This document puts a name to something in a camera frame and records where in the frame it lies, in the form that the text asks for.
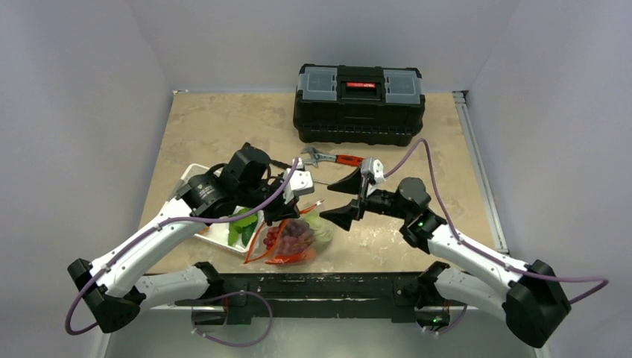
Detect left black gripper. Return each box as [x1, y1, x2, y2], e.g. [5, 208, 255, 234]
[237, 173, 300, 225]

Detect light red grape bunch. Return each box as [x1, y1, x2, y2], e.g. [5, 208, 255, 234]
[263, 219, 315, 254]

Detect clear zip top bag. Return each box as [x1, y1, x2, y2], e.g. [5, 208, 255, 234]
[244, 200, 335, 266]

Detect green cabbage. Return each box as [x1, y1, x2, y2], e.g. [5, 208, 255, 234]
[308, 215, 334, 245]

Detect orange carrot green top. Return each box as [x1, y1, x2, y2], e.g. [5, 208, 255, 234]
[265, 247, 318, 265]

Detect white plastic basket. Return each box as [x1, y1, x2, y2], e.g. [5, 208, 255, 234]
[165, 163, 264, 256]

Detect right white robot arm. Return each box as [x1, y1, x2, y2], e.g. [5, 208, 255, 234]
[320, 169, 571, 348]

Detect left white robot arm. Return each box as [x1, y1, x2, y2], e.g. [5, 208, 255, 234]
[68, 143, 314, 333]

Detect green cucumber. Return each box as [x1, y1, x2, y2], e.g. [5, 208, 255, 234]
[241, 222, 258, 248]

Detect black hammer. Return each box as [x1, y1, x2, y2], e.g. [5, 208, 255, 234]
[270, 159, 293, 170]

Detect green leafy vegetable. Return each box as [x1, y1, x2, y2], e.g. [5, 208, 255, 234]
[227, 214, 259, 247]

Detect black plastic toolbox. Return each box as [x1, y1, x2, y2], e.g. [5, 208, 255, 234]
[293, 63, 426, 147]

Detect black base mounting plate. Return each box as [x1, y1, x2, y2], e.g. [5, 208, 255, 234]
[174, 271, 469, 327]

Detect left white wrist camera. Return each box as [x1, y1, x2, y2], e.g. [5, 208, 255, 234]
[282, 169, 315, 204]

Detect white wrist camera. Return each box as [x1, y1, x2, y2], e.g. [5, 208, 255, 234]
[359, 157, 385, 198]
[282, 169, 315, 204]

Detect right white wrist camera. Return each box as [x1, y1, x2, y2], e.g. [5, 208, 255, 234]
[359, 157, 385, 198]

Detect adjustable wrench red handle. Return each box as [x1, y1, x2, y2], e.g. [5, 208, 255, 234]
[301, 146, 364, 167]

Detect aluminium frame rail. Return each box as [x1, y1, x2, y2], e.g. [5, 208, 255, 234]
[101, 275, 538, 313]

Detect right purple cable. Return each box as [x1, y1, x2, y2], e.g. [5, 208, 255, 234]
[382, 139, 610, 307]

